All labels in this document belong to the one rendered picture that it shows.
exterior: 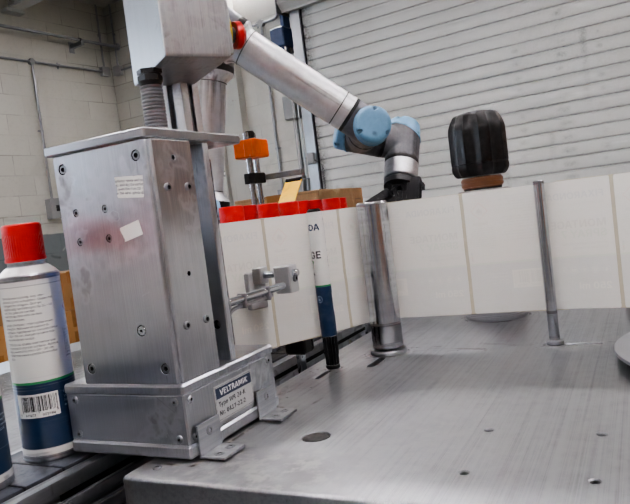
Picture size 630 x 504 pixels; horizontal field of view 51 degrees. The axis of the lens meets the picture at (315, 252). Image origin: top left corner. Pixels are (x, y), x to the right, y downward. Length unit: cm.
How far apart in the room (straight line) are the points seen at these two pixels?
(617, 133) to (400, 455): 478
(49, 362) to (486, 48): 507
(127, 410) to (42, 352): 9
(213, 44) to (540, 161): 451
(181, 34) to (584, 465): 69
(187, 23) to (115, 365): 50
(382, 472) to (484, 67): 508
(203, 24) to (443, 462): 65
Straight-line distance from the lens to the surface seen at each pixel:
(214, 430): 56
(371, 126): 131
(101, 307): 57
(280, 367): 85
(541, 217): 78
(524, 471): 47
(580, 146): 523
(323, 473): 49
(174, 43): 91
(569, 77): 529
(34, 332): 61
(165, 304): 52
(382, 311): 80
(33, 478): 60
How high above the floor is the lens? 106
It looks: 3 degrees down
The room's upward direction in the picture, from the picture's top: 7 degrees counter-clockwise
